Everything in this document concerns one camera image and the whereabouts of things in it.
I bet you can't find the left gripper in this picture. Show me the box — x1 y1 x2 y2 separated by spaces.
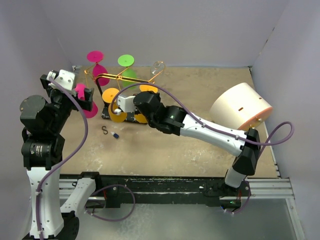
40 77 93 132

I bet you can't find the pink wine glass front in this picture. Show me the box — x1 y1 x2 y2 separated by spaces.
75 83 98 119

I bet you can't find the pink wine glass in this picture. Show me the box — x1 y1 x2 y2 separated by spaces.
75 83 98 119
86 50 110 86

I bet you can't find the orange wine glass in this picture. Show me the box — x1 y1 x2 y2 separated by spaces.
133 84 160 124
102 87 128 123

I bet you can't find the gold wine glass rack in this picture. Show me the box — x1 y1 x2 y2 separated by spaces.
84 64 166 120

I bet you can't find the green wine glass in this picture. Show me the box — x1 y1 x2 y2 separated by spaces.
117 54 137 79

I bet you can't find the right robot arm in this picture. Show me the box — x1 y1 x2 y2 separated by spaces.
120 91 261 196

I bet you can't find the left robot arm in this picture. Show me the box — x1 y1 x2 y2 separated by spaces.
20 70 103 240

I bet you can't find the small blue dropper bottle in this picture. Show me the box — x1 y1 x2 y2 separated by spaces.
110 132 119 139

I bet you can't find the white cylindrical box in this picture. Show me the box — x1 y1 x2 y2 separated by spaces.
209 82 273 131

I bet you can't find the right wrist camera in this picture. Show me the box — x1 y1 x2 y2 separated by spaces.
114 95 138 115

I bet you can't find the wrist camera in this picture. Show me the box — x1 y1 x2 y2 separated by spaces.
46 69 77 96
114 95 138 115

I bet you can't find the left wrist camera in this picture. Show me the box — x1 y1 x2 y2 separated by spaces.
46 69 77 96

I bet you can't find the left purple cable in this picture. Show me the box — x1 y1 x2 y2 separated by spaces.
35 76 90 240

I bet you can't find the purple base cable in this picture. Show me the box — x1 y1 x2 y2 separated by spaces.
84 184 137 222

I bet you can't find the black base frame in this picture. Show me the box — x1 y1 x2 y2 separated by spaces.
59 172 251 210

